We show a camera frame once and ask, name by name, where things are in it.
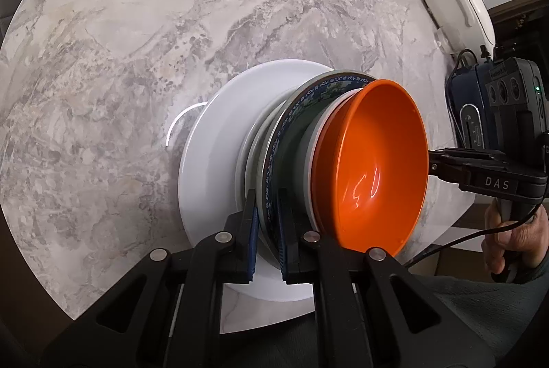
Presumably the white lidded cooking appliance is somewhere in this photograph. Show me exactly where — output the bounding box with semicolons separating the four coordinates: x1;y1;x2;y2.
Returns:
419;0;497;56

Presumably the person's grey fleece clothing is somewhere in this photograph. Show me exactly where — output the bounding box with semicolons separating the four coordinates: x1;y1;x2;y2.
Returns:
403;265;549;366

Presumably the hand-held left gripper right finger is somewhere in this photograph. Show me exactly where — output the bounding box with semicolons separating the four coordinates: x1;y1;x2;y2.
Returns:
276;188;486;368

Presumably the person's right hand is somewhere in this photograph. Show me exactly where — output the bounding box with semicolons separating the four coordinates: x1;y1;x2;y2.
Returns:
483;202;549;275

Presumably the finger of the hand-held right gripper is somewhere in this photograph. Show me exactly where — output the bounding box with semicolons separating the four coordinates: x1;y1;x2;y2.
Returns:
428;151;507;182
445;147;507;163

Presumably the dark wooden cabinet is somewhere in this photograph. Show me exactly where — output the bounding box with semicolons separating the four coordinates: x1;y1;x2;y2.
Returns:
488;0;549;66

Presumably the black device cable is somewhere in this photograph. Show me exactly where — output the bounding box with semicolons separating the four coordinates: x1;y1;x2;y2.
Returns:
448;48;479;78

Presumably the green bowl blue floral rim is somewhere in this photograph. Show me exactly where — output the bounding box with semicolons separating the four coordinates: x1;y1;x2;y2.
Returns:
242;70;379;266

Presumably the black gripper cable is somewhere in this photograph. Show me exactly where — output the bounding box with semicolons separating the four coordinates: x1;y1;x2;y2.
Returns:
403;131;549;270

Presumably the white bowl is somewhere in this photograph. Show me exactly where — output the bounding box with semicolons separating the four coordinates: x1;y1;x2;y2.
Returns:
299;88;366;237

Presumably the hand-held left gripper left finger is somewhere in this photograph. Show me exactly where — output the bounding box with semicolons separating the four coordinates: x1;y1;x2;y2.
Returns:
40;189;260;368

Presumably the orange bowl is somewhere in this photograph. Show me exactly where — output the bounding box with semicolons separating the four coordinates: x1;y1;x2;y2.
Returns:
311;79;429;258

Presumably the white plate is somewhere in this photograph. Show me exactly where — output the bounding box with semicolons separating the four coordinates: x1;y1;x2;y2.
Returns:
177;59;332;302

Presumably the dark blue electronic device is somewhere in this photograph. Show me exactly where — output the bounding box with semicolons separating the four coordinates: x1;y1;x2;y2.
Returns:
445;62;499;151

